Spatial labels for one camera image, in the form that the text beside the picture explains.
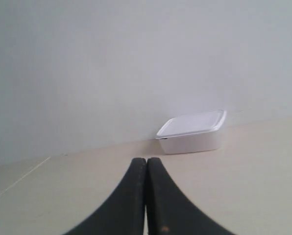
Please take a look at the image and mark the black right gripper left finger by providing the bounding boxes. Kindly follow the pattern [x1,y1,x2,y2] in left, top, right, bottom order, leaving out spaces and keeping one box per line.
[66,158,146,235]

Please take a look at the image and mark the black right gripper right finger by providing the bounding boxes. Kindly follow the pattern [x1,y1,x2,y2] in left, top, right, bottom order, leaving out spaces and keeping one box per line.
[146,158,231,235]

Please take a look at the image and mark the white lidded plastic container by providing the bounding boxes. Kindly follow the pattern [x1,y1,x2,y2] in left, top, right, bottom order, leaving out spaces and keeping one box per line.
[155,110,227,155]

